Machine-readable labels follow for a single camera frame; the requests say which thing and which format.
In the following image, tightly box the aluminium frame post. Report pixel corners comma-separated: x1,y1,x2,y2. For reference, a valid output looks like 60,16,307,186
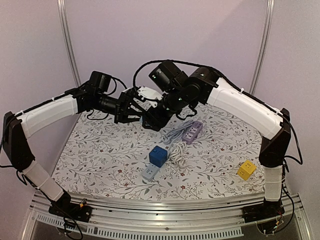
249,0,275,95
57,0,81,87

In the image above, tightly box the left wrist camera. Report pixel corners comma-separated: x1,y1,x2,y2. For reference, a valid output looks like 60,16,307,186
89,71,112,93

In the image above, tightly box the right aluminium frame post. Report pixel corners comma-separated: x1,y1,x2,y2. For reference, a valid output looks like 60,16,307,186
249,0,275,95

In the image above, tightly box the grey-blue power strip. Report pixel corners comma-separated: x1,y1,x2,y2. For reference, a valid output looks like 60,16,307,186
141,163,160,181

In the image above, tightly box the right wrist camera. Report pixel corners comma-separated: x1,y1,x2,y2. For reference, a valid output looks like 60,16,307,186
148,60,188,93

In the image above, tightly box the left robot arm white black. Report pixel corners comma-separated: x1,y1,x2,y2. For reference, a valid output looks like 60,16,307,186
0,71,163,217

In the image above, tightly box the blue cube socket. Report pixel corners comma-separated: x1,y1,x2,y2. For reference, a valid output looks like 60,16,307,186
149,145,168,168

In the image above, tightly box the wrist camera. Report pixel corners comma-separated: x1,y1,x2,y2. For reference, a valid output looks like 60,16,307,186
148,60,188,93
89,71,112,93

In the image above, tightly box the purple power strip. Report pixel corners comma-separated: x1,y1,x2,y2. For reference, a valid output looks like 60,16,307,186
181,121,204,145

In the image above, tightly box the floral patterned table mat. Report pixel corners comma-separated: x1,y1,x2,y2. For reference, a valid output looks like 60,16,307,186
52,104,265,201

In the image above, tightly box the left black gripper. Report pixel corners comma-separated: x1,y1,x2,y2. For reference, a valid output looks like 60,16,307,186
95,91,145,124

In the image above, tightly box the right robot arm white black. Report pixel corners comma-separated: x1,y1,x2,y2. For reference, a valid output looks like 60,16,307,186
132,59,297,218

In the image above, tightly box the yellow cube socket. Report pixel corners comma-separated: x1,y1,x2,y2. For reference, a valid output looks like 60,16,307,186
237,160,257,181

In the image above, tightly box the aluminium front rail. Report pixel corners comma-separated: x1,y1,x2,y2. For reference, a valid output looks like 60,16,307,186
22,193,313,240

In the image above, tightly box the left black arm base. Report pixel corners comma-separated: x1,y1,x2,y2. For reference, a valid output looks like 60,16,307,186
48,198,93,223

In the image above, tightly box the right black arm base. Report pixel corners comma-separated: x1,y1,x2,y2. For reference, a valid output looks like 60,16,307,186
241,199,285,223

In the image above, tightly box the left aluminium frame post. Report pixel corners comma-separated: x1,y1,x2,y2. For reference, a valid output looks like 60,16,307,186
57,0,81,87

